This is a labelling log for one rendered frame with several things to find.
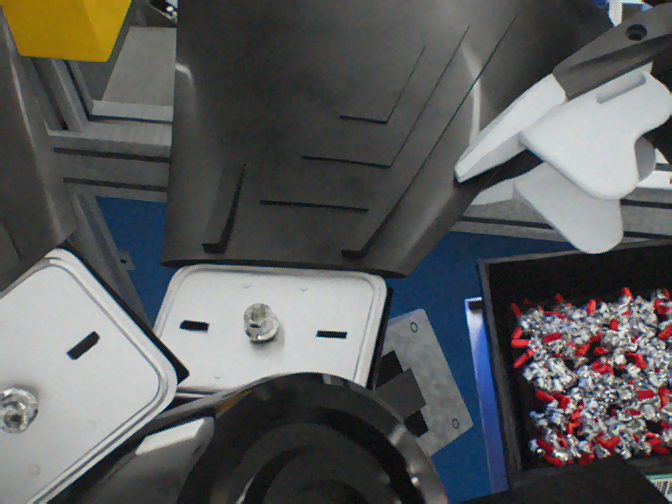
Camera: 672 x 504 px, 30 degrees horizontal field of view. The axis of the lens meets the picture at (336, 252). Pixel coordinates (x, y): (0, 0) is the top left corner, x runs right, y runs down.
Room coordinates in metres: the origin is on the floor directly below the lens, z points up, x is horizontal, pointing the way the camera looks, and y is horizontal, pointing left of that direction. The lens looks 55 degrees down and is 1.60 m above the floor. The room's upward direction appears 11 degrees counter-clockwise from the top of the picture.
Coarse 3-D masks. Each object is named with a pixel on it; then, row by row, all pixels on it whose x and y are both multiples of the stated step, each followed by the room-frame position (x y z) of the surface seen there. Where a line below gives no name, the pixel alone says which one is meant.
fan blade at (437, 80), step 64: (192, 0) 0.45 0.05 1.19; (256, 0) 0.44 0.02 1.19; (320, 0) 0.44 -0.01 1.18; (384, 0) 0.43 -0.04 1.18; (448, 0) 0.43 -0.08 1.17; (512, 0) 0.44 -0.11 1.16; (576, 0) 0.44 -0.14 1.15; (192, 64) 0.41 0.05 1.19; (256, 64) 0.40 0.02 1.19; (320, 64) 0.39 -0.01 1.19; (384, 64) 0.39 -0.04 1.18; (448, 64) 0.39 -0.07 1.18; (512, 64) 0.39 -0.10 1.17; (192, 128) 0.37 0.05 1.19; (256, 128) 0.36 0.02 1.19; (320, 128) 0.35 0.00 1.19; (384, 128) 0.35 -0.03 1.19; (448, 128) 0.35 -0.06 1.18; (192, 192) 0.33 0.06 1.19; (256, 192) 0.33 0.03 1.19; (320, 192) 0.32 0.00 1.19; (384, 192) 0.31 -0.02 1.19; (448, 192) 0.31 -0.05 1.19; (192, 256) 0.30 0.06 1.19; (256, 256) 0.29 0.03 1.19; (320, 256) 0.28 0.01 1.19; (384, 256) 0.28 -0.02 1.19
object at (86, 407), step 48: (48, 288) 0.23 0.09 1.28; (96, 288) 0.23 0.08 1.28; (0, 336) 0.22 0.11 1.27; (48, 336) 0.22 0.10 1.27; (144, 336) 0.22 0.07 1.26; (0, 384) 0.21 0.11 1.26; (48, 384) 0.21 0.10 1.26; (96, 384) 0.21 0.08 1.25; (144, 384) 0.21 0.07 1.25; (0, 432) 0.20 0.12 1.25; (48, 432) 0.20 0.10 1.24; (96, 432) 0.20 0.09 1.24; (0, 480) 0.19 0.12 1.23; (48, 480) 0.19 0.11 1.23
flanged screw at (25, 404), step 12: (0, 396) 0.21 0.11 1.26; (12, 396) 0.20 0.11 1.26; (24, 396) 0.20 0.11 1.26; (0, 408) 0.20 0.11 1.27; (12, 408) 0.20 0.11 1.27; (24, 408) 0.20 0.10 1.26; (36, 408) 0.20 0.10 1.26; (0, 420) 0.20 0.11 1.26; (12, 420) 0.20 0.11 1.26; (24, 420) 0.20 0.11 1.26; (12, 432) 0.19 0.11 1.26
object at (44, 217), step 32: (0, 32) 0.29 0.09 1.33; (0, 64) 0.28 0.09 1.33; (0, 96) 0.28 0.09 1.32; (32, 96) 0.28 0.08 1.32; (0, 128) 0.27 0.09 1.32; (32, 128) 0.27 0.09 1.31; (0, 160) 0.26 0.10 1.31; (32, 160) 0.26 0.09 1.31; (0, 192) 0.25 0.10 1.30; (32, 192) 0.25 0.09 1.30; (64, 192) 0.25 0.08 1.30; (0, 224) 0.24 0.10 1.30; (32, 224) 0.24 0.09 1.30; (64, 224) 0.24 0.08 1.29; (0, 256) 0.24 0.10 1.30; (32, 256) 0.24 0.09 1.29; (0, 288) 0.23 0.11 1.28
